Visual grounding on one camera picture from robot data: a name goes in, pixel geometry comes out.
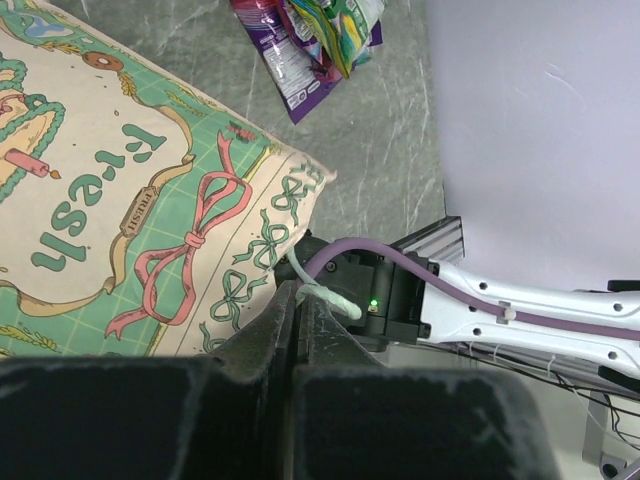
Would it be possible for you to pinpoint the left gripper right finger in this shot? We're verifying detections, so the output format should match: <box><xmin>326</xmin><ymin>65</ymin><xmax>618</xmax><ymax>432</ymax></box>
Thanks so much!
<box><xmin>292</xmin><ymin>299</ymin><xmax>560</xmax><ymax>479</ymax></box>

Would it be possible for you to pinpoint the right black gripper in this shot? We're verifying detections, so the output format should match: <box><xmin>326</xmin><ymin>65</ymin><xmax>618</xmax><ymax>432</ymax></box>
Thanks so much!
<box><xmin>272</xmin><ymin>229</ymin><xmax>396</xmax><ymax>351</ymax></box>

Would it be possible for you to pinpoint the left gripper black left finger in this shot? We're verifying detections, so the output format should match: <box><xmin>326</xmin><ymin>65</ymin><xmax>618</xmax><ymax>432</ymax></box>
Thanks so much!
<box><xmin>1</xmin><ymin>282</ymin><xmax>295</xmax><ymax>479</ymax></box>

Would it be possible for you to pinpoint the green white paper bag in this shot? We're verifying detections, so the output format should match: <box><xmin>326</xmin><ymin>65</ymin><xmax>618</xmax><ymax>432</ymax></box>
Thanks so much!
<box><xmin>1</xmin><ymin>1</ymin><xmax>335</xmax><ymax>358</ymax></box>

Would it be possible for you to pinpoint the purple snack packet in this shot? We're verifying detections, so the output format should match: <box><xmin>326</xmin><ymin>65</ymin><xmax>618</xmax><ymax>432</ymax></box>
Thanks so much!
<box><xmin>230</xmin><ymin>0</ymin><xmax>383</xmax><ymax>124</ymax></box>

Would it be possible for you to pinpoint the green snack packet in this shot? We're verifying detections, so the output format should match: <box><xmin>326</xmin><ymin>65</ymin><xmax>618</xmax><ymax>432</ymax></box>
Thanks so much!
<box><xmin>290</xmin><ymin>0</ymin><xmax>387</xmax><ymax>79</ymax></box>

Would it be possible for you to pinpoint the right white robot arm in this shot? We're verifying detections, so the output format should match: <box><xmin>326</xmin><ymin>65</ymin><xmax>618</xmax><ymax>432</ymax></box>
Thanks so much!
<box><xmin>275</xmin><ymin>224</ymin><xmax>639</xmax><ymax>392</ymax></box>

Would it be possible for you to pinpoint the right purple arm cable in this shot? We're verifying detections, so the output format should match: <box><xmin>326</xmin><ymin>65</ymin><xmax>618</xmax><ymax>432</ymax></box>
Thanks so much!
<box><xmin>299</xmin><ymin>237</ymin><xmax>640</xmax><ymax>344</ymax></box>

